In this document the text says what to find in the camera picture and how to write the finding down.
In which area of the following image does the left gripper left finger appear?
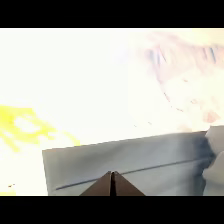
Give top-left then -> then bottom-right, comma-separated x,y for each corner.
79,171 -> 113,197

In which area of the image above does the light blue shirt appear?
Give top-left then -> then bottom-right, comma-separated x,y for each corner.
41,125 -> 224,197

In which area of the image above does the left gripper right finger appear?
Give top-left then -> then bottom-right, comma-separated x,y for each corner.
111,171 -> 147,197

